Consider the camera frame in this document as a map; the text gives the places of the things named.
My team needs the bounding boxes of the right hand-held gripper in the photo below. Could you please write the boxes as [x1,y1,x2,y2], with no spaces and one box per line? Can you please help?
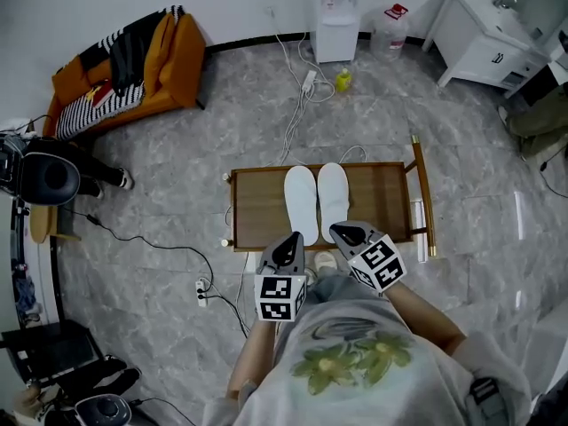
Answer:
[329,220,408,294]

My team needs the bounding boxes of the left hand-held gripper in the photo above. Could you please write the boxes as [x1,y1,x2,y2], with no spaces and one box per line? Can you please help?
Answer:
[254,231,308,323]

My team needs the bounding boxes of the white slipper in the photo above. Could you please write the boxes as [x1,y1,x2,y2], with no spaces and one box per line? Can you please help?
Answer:
[283,165,320,247]
[317,162,351,244]

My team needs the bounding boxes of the person's left forearm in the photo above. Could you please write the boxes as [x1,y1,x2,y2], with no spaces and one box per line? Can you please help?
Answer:
[225,319,279,401]

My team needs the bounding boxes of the person's right forearm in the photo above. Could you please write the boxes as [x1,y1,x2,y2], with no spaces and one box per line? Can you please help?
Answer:
[385,281,467,359]

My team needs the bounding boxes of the wooden serving cart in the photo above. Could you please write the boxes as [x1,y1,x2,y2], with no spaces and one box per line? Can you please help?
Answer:
[220,134,438,256]

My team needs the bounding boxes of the light blue jeans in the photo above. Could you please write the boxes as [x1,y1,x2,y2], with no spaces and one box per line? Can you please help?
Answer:
[305,275,387,305]

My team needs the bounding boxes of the grey flower print shirt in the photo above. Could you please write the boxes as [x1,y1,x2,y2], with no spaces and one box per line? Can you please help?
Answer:
[201,297,533,426]

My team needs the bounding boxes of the yellow green bottle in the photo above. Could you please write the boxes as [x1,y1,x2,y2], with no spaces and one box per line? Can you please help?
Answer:
[335,67,353,94]

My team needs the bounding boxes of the white water dispenser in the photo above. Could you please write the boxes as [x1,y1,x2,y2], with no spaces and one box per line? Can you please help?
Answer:
[310,0,363,65]

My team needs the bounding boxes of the clear water jug red cap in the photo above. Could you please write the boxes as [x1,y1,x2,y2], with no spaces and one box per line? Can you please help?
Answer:
[370,3,410,63]

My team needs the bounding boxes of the orange sofa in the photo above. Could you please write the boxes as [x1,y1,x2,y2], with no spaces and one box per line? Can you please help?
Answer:
[43,4,208,144]

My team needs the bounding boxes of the white cabinet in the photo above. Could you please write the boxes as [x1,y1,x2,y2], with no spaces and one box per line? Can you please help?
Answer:
[422,0,549,92]

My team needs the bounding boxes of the orange cushion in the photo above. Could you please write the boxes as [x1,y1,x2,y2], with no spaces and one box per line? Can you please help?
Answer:
[86,58,112,88]
[144,12,178,99]

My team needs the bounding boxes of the wooden side table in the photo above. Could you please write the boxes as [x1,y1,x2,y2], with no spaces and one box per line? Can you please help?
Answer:
[28,204,83,244]

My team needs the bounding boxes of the red yellow book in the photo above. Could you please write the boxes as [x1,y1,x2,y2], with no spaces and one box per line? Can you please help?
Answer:
[86,80,114,108]

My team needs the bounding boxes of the black white striped blanket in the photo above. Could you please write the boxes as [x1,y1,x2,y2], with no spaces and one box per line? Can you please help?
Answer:
[55,4,185,141]

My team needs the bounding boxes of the dark garment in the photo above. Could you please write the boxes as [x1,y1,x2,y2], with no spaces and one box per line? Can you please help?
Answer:
[108,13,168,99]

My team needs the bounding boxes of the blue patterned cloth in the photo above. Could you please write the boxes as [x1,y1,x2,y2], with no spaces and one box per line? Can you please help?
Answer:
[12,259,43,323]

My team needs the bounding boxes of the white cable bundle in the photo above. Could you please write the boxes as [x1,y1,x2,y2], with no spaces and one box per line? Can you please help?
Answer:
[265,9,336,168]

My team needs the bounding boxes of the black cable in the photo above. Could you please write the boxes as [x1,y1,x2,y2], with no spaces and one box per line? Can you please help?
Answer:
[83,213,249,339]
[128,396,196,426]
[539,144,568,199]

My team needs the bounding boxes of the grey shoulder strap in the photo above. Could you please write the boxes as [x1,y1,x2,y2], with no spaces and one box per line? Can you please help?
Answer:
[465,377,507,421]

